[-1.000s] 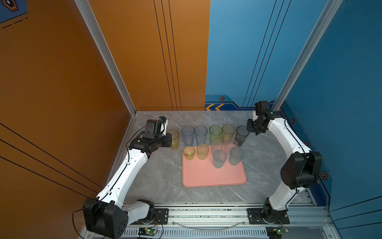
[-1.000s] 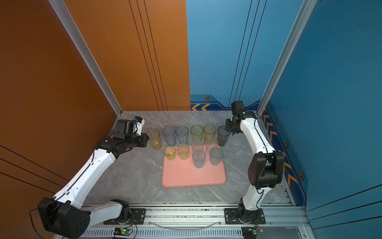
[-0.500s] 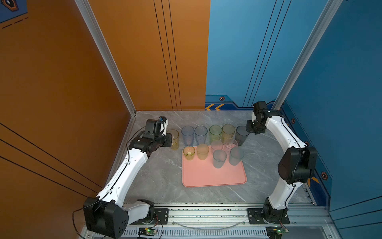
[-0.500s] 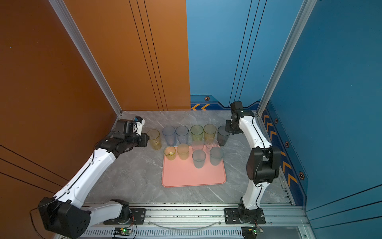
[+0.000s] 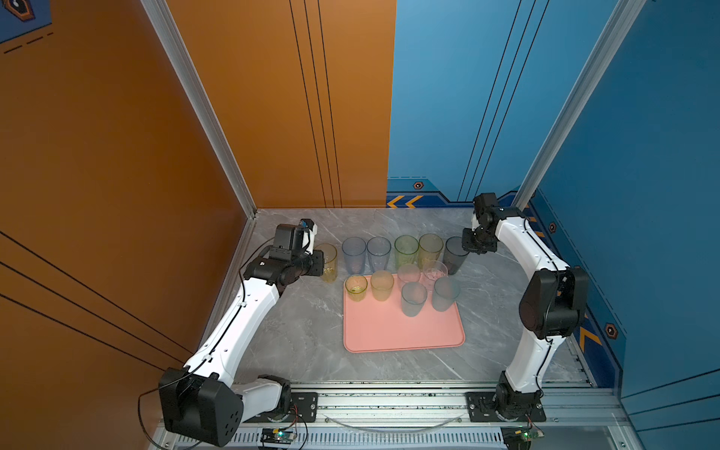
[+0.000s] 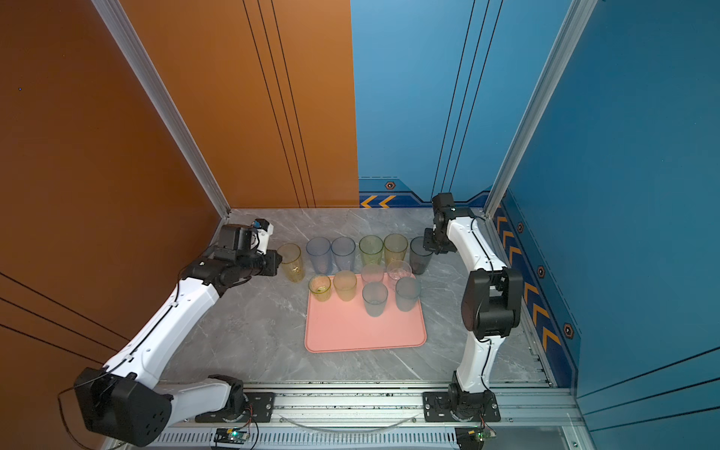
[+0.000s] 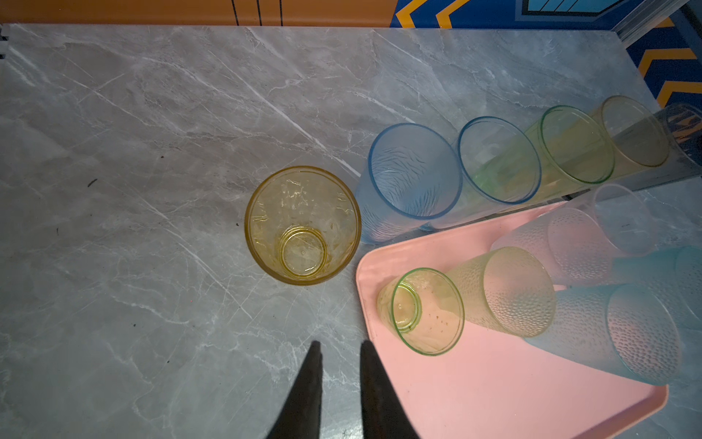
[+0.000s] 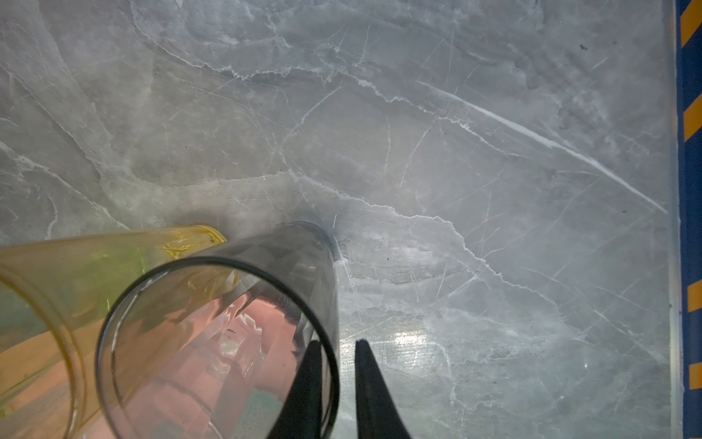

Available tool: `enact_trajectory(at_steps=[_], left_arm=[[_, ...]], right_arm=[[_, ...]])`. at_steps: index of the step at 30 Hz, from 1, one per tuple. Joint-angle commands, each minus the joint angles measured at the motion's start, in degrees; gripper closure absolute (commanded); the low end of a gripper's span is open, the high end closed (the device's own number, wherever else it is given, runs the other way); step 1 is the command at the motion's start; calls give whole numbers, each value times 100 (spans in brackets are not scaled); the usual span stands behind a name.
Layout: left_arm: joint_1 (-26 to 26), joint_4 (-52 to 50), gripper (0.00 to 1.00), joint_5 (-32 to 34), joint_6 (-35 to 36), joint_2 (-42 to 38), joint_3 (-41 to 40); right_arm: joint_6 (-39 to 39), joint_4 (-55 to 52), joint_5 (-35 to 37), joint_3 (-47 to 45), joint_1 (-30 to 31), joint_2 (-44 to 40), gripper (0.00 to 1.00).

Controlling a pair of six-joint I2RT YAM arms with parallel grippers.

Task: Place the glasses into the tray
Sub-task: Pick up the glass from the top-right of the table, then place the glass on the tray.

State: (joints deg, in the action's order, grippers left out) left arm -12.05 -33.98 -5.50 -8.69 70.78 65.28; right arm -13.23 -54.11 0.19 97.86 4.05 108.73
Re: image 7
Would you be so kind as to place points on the pink plastic tray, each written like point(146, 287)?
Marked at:
point(491, 384)

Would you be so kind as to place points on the grey smoky tall glass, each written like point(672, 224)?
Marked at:
point(682, 125)

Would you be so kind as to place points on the yellow tall glass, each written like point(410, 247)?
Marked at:
point(303, 225)

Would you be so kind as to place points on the amber tall glass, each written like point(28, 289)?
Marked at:
point(639, 140)

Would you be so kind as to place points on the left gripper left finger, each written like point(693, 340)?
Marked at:
point(301, 413)

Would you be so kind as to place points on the blue smooth tall glass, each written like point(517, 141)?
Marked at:
point(501, 170)

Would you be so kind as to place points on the green short glass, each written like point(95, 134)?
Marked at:
point(424, 309)

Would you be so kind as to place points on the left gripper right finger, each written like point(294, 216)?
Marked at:
point(382, 413)

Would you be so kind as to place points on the clear short glass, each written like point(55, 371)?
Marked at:
point(569, 243)

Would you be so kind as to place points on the clear round glass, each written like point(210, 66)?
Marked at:
point(626, 222)

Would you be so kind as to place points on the green tall glass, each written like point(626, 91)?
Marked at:
point(574, 150)

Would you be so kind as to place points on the teal glass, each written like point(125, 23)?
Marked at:
point(672, 275)
point(620, 329)

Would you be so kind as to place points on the right aluminium corner post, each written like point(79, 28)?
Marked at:
point(645, 17)

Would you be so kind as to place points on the peach short glass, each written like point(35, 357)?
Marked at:
point(507, 290)

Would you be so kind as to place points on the blue textured tall glass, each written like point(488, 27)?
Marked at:
point(412, 177)

